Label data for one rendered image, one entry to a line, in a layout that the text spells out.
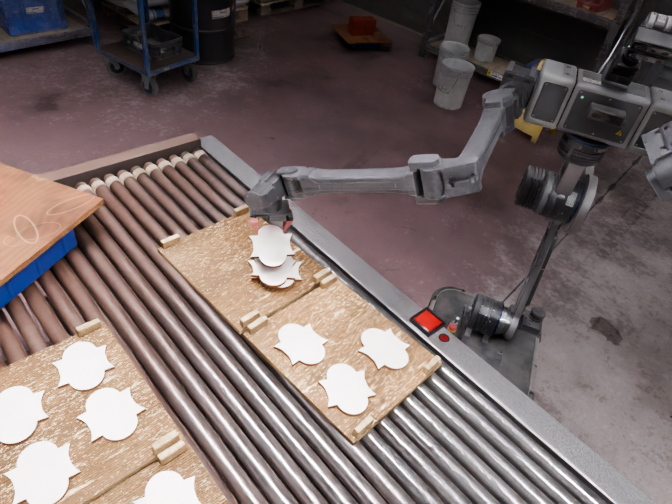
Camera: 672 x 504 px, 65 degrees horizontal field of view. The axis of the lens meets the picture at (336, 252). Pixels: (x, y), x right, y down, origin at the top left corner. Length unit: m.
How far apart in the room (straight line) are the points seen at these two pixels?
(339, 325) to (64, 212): 0.85
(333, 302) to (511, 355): 1.21
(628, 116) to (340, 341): 1.00
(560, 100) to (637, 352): 1.91
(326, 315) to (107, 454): 0.64
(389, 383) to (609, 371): 1.87
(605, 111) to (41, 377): 1.57
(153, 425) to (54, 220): 0.68
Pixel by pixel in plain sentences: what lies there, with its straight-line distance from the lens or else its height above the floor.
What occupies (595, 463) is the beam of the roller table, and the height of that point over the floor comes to 0.92.
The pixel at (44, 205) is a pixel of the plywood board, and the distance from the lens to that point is 1.73.
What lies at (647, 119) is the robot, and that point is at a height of 1.48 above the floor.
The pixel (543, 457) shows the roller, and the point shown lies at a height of 0.92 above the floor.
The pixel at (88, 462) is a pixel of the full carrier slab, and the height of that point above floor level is 0.94.
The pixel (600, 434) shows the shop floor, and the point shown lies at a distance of 2.81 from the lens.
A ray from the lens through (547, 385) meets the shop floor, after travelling 2.84.
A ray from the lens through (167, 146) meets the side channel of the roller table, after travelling 2.12.
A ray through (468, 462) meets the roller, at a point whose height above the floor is 0.91.
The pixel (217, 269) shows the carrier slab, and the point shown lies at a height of 0.94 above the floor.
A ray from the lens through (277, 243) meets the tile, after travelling 1.52.
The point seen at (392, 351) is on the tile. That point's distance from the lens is 1.43.
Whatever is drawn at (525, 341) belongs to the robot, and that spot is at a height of 0.24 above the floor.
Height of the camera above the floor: 2.04
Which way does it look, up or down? 41 degrees down
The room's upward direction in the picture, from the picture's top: 10 degrees clockwise
